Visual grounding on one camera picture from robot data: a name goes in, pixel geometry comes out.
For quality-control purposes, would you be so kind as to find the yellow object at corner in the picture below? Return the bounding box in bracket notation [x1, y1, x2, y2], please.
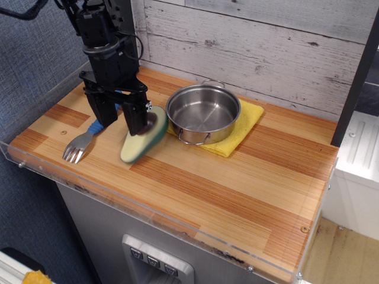
[21, 270, 53, 284]

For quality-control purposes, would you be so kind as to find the black left vertical post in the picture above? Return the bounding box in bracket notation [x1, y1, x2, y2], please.
[118, 0, 139, 67]

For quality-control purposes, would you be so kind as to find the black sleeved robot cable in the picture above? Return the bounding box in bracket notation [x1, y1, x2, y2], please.
[0, 0, 48, 21]

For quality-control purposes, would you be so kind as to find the yellow folded cloth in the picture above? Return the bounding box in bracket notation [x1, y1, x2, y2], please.
[163, 99, 265, 159]

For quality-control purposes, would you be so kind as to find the black right vertical post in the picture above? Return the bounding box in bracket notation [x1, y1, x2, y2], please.
[330, 11, 378, 147]

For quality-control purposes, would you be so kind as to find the white ridged side counter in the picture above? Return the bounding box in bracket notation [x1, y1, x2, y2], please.
[322, 111, 378, 240]

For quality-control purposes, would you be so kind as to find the blue handled metal fork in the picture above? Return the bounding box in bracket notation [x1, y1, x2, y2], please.
[62, 90, 124, 164]

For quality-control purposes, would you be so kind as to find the toy avocado half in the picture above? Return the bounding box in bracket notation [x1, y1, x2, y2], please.
[120, 106, 168, 163]

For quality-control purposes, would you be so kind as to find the black vertical post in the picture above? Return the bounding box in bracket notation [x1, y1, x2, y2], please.
[330, 11, 378, 147]
[118, 0, 139, 67]

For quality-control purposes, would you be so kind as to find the clear acrylic table guard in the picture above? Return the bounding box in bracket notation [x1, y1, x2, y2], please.
[9, 47, 342, 283]

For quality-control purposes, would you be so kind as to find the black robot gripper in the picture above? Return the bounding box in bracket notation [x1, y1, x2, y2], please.
[80, 47, 152, 136]

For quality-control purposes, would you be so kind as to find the grey toy fridge cabinet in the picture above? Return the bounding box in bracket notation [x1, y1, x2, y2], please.
[58, 184, 307, 283]

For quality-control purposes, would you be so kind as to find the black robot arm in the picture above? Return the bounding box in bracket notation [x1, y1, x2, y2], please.
[56, 1, 151, 135]

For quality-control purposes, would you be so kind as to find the silver metal pan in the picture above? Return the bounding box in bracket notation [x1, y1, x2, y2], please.
[166, 79, 242, 146]

